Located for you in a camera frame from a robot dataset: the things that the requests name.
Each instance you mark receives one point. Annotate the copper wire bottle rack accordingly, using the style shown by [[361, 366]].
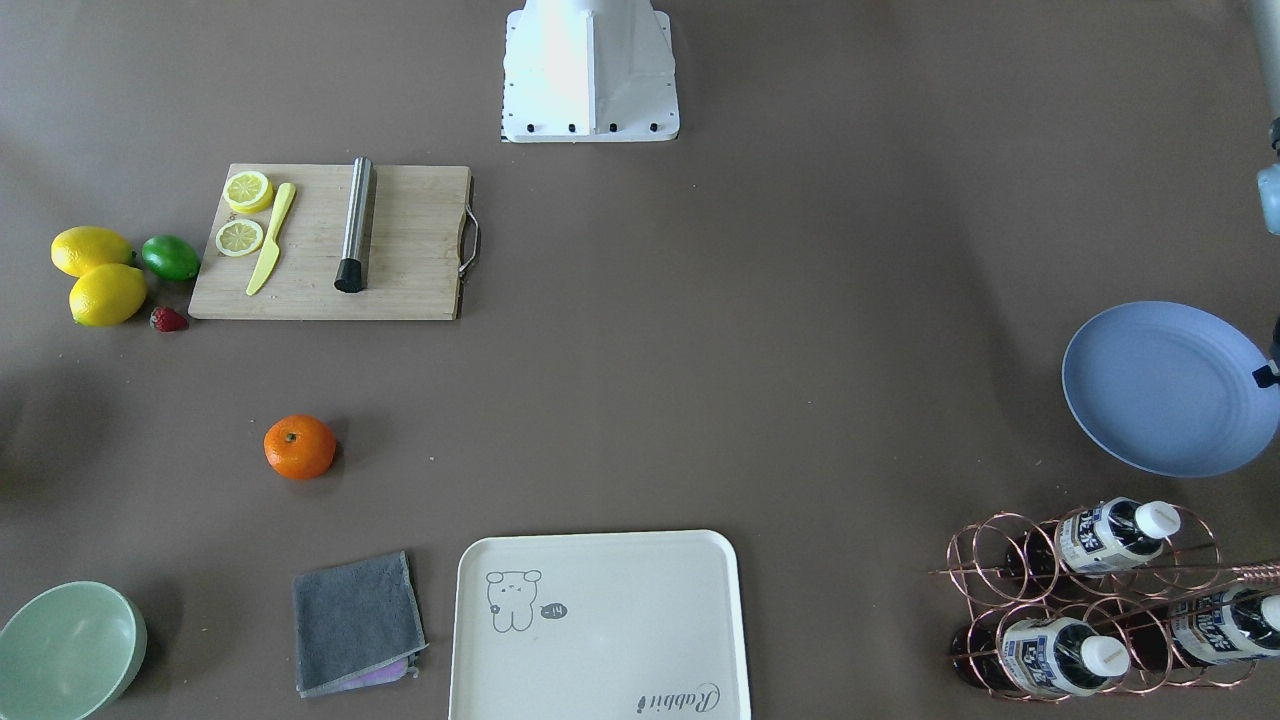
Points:
[[1191, 565]]

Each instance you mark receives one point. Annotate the steel muddler black tip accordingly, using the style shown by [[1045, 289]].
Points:
[[353, 266]]

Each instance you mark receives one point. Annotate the tea bottle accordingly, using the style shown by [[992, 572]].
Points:
[[1116, 535], [1042, 659], [1225, 627]]

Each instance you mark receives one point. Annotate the whole lemon far side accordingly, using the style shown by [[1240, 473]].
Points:
[[78, 250]]

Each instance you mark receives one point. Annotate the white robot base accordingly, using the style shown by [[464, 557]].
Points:
[[589, 72]]

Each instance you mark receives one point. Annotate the tea bottle rear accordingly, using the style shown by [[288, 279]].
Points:
[[1116, 535], [1225, 627]]

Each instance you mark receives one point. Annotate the orange mandarin fruit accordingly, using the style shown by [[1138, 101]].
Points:
[[300, 447]]

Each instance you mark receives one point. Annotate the whole lemon near strawberry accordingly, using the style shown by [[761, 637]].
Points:
[[107, 295]]

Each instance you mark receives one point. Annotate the upper lemon slice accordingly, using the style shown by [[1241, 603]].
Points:
[[239, 237]]

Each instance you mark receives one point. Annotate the grey folded cloth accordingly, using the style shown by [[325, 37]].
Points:
[[356, 625]]

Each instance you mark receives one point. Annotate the green ceramic bowl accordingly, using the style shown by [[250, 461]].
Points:
[[70, 651]]

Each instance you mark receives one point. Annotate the green lime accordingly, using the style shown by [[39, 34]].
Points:
[[170, 258]]

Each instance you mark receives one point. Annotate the blue plate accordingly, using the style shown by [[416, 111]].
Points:
[[1171, 389]]

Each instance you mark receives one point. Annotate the tea bottle front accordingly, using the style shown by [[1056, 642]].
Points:
[[1042, 659]]

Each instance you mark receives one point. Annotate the wooden cutting board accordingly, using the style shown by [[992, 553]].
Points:
[[414, 253]]

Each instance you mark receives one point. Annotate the cream rabbit tray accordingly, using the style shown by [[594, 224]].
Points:
[[636, 625]]

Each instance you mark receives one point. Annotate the yellow plastic knife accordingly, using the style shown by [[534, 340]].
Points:
[[270, 249]]

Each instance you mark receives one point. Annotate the red strawberry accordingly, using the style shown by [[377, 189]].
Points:
[[166, 319]]

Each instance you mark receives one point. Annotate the lower lemon half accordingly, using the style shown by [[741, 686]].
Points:
[[248, 192]]

